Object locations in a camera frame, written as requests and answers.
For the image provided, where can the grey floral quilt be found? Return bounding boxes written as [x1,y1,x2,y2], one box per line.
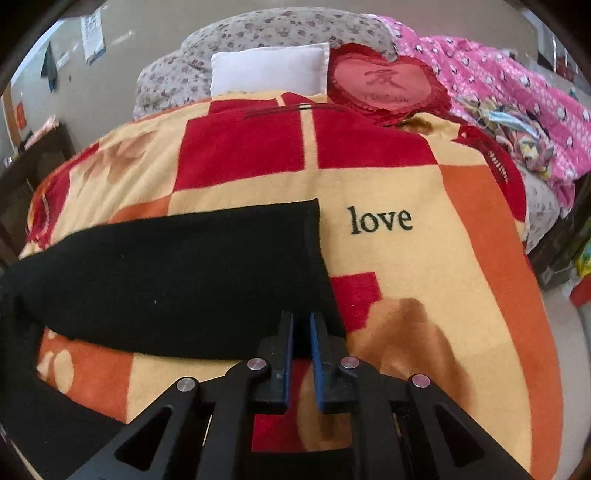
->
[134,7,398,121]

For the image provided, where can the yellow green package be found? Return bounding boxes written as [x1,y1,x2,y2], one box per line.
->
[574,244,591,278]

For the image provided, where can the orange red checked printed blanket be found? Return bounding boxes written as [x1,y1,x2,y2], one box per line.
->
[18,91,555,480]

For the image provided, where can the red heart-shaped pillow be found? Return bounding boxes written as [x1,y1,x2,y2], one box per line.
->
[325,41,453,126]

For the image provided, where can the dark wall hanging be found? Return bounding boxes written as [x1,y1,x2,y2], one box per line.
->
[41,41,59,91]

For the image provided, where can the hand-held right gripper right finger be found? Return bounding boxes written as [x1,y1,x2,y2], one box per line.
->
[308,313,532,480]

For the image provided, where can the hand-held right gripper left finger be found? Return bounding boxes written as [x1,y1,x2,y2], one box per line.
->
[60,311,296,480]

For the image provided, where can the dark wooden cabinet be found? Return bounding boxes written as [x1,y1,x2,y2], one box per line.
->
[0,121,77,265]

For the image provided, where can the pink printed quilt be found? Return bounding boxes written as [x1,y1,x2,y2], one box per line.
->
[379,16,591,195]

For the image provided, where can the white pillow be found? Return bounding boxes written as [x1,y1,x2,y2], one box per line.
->
[211,43,331,99]

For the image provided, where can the red bag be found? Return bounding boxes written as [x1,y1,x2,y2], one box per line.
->
[569,277,591,308]

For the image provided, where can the white wall poster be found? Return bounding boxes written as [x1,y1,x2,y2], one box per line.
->
[81,9,108,64]

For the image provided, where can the black pants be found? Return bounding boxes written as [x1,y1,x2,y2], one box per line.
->
[0,198,348,480]

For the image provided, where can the stainless steel railing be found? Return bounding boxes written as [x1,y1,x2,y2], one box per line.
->
[538,32,583,80]

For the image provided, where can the colourful patterned cloth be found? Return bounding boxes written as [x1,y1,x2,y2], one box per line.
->
[455,95,561,181]

